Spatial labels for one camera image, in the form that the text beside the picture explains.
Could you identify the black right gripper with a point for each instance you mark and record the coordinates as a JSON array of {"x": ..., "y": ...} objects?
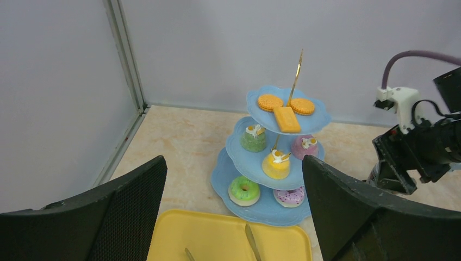
[{"x": 430, "y": 148}]

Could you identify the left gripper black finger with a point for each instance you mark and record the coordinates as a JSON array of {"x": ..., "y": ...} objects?
[
  {"x": 356, "y": 221},
  {"x": 113, "y": 221}
]

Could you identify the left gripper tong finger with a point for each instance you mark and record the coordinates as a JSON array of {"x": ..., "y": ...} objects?
[
  {"x": 189, "y": 254},
  {"x": 252, "y": 242}
]

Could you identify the yellow serving tray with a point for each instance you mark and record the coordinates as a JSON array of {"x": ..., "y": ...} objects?
[{"x": 220, "y": 237}]

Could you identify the green glazed donut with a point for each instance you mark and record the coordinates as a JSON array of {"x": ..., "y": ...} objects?
[{"x": 243, "y": 191}]

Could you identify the purple donut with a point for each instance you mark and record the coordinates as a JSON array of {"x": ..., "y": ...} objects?
[{"x": 290, "y": 198}]

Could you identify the yellow cupcake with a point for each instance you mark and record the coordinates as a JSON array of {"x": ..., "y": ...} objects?
[{"x": 276, "y": 165}]

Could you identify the pink flower donut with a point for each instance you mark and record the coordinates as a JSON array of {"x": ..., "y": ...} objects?
[{"x": 305, "y": 145}]

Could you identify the green cupcake with topping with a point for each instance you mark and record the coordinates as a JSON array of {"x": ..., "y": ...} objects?
[{"x": 253, "y": 138}]

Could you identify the round orange cookie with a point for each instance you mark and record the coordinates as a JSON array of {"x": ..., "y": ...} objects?
[
  {"x": 302, "y": 106},
  {"x": 267, "y": 102}
]

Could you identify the rectangular yellow biscuit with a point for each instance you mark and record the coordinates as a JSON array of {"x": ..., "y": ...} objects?
[{"x": 286, "y": 120}]

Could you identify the blue three-tier cake stand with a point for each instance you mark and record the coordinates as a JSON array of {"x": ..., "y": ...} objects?
[{"x": 259, "y": 171}]

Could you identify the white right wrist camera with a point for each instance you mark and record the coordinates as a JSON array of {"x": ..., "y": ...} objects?
[{"x": 401, "y": 100}]

